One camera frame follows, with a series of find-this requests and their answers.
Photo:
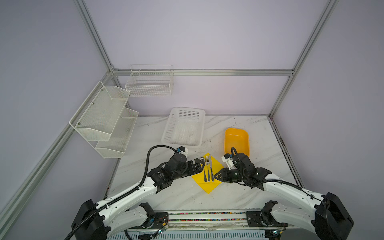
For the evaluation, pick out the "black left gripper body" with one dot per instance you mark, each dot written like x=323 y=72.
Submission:
x=188 y=169

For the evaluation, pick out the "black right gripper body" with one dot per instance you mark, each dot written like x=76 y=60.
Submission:
x=234 y=175

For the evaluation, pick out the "silver fork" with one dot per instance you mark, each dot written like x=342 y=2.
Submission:
x=207 y=166

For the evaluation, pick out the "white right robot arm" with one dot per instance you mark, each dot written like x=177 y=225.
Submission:
x=323 y=215

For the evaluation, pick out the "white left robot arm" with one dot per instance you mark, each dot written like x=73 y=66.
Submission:
x=96 y=221

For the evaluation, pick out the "yellow plastic tray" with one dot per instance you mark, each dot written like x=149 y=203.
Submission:
x=237 y=138

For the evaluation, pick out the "white perforated plastic basket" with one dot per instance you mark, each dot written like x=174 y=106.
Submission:
x=185 y=127

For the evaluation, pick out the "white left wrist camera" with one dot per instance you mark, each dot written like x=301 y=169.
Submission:
x=182 y=150

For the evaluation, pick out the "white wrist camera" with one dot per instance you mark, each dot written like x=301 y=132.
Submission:
x=182 y=150
x=228 y=160

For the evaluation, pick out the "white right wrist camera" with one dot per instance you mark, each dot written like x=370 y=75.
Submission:
x=228 y=160

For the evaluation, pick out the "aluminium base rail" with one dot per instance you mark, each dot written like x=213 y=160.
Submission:
x=213 y=225

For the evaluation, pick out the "white mesh lower wall shelf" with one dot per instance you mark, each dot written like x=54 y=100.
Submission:
x=116 y=147

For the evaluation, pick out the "white mesh wall shelf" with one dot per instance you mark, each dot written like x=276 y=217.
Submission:
x=116 y=147
x=97 y=117

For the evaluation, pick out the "white wire wall basket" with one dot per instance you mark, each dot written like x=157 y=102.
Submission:
x=150 y=80

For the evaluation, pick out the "white mesh upper wall shelf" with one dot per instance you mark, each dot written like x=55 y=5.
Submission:
x=97 y=117

